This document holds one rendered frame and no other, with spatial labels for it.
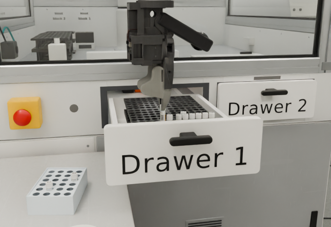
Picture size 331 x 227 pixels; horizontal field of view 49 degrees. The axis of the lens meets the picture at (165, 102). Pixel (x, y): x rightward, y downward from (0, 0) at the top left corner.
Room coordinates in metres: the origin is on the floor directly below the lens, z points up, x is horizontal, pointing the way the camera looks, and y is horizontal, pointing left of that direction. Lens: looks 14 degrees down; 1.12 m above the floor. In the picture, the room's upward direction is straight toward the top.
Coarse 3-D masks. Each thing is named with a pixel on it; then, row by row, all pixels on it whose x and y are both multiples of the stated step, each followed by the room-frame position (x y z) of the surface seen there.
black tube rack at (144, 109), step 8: (176, 96) 0.94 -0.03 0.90; (184, 96) 0.94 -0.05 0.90; (128, 104) 0.86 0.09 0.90; (136, 104) 0.85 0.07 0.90; (144, 104) 0.85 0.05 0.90; (152, 104) 0.85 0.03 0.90; (168, 104) 0.86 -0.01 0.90; (176, 104) 0.85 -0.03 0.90; (184, 104) 0.85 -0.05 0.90; (192, 104) 0.85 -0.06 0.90; (128, 112) 0.78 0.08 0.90; (136, 112) 0.79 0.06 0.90; (144, 112) 0.79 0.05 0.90; (152, 112) 0.79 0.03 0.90; (168, 112) 0.78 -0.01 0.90; (176, 112) 0.78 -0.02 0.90; (192, 112) 0.79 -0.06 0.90; (200, 112) 0.78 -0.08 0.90; (208, 112) 0.78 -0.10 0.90; (128, 120) 0.82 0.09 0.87; (136, 120) 0.73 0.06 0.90; (144, 120) 0.72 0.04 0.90
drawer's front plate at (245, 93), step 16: (288, 80) 1.01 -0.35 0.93; (304, 80) 1.01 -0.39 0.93; (224, 96) 0.97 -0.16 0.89; (240, 96) 0.97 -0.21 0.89; (256, 96) 0.98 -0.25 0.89; (272, 96) 0.99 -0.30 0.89; (288, 96) 1.00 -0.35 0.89; (304, 96) 1.01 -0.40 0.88; (224, 112) 0.97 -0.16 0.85; (240, 112) 0.97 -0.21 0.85; (272, 112) 0.99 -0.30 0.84; (288, 112) 1.00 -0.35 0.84; (304, 112) 1.01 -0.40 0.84
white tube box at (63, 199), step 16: (48, 176) 0.69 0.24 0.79; (64, 176) 0.68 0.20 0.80; (80, 176) 0.68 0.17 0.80; (32, 192) 0.61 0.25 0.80; (48, 192) 0.61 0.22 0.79; (64, 192) 0.61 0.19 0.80; (80, 192) 0.65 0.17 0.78; (32, 208) 0.59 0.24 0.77; (48, 208) 0.59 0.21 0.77; (64, 208) 0.59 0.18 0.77
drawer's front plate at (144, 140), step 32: (128, 128) 0.60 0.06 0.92; (160, 128) 0.61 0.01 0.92; (192, 128) 0.62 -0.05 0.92; (224, 128) 0.63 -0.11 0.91; (256, 128) 0.64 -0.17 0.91; (128, 160) 0.60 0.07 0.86; (160, 160) 0.61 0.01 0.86; (192, 160) 0.62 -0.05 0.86; (224, 160) 0.63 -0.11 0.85; (256, 160) 0.64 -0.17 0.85
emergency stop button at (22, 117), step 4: (16, 112) 0.82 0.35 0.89; (20, 112) 0.82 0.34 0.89; (24, 112) 0.82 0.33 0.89; (28, 112) 0.82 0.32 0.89; (16, 116) 0.81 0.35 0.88; (20, 116) 0.82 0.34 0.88; (24, 116) 0.82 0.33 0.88; (28, 116) 0.82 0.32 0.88; (16, 120) 0.81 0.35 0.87; (20, 120) 0.81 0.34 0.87; (24, 120) 0.82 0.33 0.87; (28, 120) 0.82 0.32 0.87; (20, 124) 0.82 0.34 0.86; (24, 124) 0.82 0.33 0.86
